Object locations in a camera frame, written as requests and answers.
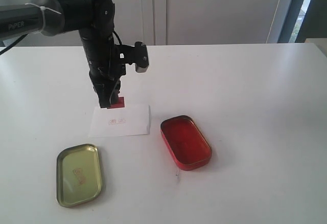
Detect white paper card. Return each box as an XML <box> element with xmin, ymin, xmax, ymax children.
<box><xmin>88</xmin><ymin>104</ymin><xmax>150</xmax><ymax>138</ymax></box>

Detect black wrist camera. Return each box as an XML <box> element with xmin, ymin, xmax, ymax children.
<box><xmin>116</xmin><ymin>41</ymin><xmax>149</xmax><ymax>73</ymax></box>

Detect red ink pad tin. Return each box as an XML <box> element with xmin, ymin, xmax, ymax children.
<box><xmin>160</xmin><ymin>115</ymin><xmax>212</xmax><ymax>171</ymax></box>

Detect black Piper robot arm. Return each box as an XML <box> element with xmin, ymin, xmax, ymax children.
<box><xmin>1</xmin><ymin>0</ymin><xmax>125</xmax><ymax>108</ymax></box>

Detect gold metal tin lid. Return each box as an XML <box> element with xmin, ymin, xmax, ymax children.
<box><xmin>56</xmin><ymin>144</ymin><xmax>103</xmax><ymax>208</ymax></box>

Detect red plastic stamp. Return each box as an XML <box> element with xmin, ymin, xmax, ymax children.
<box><xmin>108</xmin><ymin>97</ymin><xmax>125</xmax><ymax>109</ymax></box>

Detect white cabinet doors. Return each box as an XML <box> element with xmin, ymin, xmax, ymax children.
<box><xmin>0</xmin><ymin>0</ymin><xmax>299</xmax><ymax>47</ymax></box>

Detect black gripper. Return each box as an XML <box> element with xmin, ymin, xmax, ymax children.
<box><xmin>79</xmin><ymin>27</ymin><xmax>125</xmax><ymax>108</ymax></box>

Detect white cable tie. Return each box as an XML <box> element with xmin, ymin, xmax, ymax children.
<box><xmin>25</xmin><ymin>3</ymin><xmax>62</xmax><ymax>34</ymax></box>

